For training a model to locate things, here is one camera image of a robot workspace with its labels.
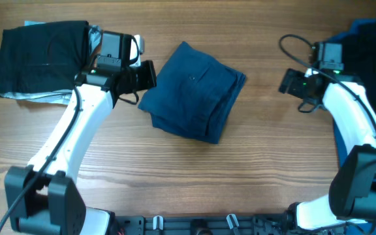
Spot folded black garment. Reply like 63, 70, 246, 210
0, 20, 91, 98

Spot dark blue shorts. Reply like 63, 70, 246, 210
138, 42, 246, 144

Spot bright blue garment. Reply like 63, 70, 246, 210
326, 19, 376, 234

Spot folded light grey garment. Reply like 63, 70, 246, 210
0, 20, 103, 106

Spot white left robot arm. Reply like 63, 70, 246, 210
0, 31, 156, 234

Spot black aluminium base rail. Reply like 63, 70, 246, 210
109, 213, 344, 235

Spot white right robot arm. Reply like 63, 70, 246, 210
279, 42, 376, 232

